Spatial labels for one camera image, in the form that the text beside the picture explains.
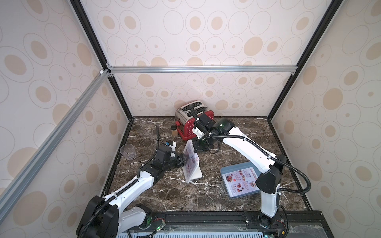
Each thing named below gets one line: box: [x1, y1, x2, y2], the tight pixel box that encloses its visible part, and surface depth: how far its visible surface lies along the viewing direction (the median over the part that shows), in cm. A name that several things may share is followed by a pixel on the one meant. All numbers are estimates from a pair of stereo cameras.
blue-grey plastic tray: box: [220, 161, 262, 199], surface depth 89 cm
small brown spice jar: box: [170, 124, 179, 139], surface depth 105 cm
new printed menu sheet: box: [221, 166, 260, 197], surface depth 89 cm
